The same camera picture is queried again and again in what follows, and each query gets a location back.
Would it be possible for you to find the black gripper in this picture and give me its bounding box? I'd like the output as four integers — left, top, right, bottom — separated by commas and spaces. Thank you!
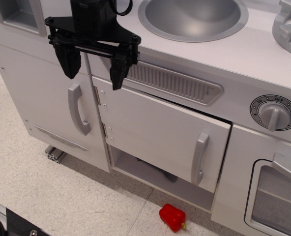
44, 0, 141, 90

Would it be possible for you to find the white cabinet door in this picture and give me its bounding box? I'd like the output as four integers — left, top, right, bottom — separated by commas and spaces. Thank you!
92, 77, 231, 192

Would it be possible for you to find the white fridge door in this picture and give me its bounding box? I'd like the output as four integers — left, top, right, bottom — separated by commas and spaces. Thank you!
0, 45, 110, 172

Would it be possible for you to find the grey vent grille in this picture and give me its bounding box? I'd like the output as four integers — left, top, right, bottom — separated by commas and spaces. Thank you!
127, 62, 224, 106

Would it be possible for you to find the aluminium extrusion bar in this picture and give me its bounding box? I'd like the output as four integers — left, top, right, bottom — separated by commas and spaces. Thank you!
45, 146, 67, 164

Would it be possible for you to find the silver sink bowl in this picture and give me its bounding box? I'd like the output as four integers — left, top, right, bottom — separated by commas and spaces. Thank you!
138, 0, 249, 43

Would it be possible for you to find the white toy kitchen unit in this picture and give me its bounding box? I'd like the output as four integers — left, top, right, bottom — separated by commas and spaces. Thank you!
0, 0, 291, 236

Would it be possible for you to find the red toy bell pepper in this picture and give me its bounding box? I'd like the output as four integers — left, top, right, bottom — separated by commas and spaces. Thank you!
159, 204, 187, 232

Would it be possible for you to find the grey timer knob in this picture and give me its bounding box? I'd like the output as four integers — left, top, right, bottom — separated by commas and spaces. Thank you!
259, 103, 291, 131

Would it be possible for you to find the white oven door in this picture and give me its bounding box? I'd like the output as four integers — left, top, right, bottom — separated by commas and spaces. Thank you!
211, 125, 291, 236

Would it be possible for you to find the grey fridge door handle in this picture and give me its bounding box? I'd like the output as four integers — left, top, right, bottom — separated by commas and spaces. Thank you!
67, 84, 91, 136

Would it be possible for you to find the grey cabinet door handle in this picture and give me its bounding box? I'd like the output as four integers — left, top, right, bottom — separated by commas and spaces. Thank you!
191, 132, 209, 186

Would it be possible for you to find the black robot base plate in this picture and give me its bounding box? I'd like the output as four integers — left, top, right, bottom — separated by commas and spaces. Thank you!
6, 208, 49, 236

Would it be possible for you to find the grey oven door handle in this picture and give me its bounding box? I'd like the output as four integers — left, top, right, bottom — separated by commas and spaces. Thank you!
272, 152, 291, 177

